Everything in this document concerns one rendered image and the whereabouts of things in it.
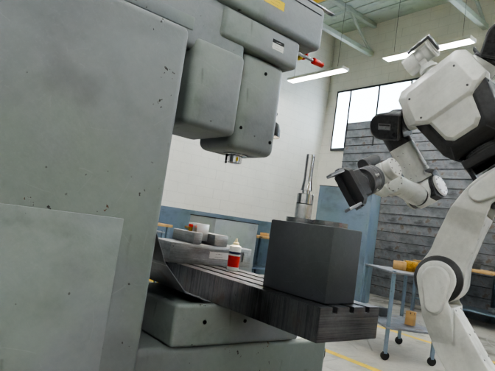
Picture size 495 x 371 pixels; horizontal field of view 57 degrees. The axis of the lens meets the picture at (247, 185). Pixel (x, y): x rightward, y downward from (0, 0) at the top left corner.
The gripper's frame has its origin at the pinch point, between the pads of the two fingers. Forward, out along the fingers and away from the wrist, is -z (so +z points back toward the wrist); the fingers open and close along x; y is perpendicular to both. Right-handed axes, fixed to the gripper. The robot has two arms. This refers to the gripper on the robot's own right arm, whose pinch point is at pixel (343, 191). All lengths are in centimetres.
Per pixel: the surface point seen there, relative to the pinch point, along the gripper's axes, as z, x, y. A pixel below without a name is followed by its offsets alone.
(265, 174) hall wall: 674, 154, -581
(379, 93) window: 876, 199, -342
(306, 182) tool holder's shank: -8.1, 6.6, -4.0
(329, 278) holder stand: -22.6, -18.0, -1.0
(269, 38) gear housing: 13, 56, -5
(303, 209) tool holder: -11.6, 0.2, -6.6
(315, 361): 10, -48, -50
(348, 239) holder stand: -13.8, -12.0, 3.2
